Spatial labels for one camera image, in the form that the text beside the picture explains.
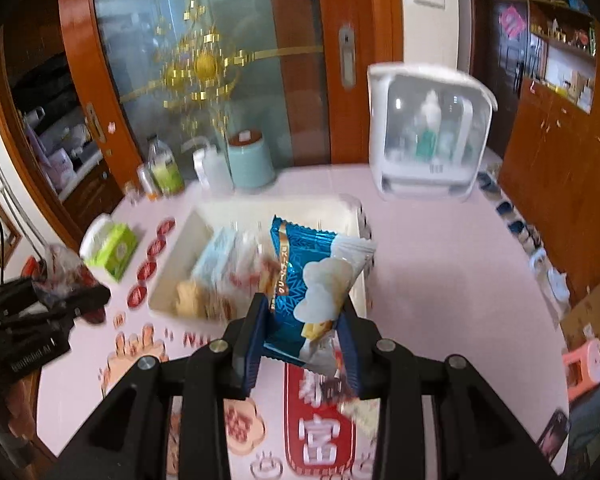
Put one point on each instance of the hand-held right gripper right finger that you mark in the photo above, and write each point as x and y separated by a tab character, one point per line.
350	350

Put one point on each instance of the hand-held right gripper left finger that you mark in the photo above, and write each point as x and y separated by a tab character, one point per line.
257	345

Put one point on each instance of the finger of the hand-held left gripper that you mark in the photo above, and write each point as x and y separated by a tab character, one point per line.
15	292
82	300

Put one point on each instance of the heap of snacks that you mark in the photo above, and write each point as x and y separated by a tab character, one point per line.
220	275

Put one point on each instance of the blue snack packet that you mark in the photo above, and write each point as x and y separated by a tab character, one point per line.
290	270

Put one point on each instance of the white rectangular tray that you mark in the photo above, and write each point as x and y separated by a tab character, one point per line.
330	210

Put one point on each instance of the red container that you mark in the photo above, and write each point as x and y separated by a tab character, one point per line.
31	266

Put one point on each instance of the clear plastic bag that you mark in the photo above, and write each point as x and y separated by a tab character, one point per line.
62	270

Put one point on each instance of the green tissue pack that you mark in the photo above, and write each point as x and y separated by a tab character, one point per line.
112	250

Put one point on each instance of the wooden framed window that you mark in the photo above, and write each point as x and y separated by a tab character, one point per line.
0	230

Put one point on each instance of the wooden kitchen cabinet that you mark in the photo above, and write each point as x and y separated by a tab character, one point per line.
90	185

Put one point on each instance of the small glass jar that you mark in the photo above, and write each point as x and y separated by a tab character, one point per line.
133	194

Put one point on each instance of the metal drink can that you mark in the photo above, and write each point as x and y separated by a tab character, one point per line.
148	182

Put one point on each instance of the green label plastic bottle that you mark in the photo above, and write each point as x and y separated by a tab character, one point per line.
166	172

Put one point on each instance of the white plastic jug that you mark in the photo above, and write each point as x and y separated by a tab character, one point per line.
210	170

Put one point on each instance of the teal lidded canister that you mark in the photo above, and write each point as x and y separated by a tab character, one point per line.
252	160

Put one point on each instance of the row of shoes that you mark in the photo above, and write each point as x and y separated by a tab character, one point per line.
522	230

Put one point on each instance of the dark smartphone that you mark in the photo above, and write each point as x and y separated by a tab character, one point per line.
554	435

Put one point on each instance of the pink plastic stool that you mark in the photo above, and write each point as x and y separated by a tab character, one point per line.
585	367

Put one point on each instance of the white countertop sterilizer cabinet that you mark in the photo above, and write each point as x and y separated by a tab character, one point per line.
430	125

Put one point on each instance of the cardboard box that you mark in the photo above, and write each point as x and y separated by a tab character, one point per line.
590	315

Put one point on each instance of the dark brown door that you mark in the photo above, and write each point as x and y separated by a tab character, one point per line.
495	85

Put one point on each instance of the glass sliding door gold ornament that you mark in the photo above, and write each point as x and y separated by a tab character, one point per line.
260	20

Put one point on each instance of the pink door ornament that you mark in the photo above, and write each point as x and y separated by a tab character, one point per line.
511	21

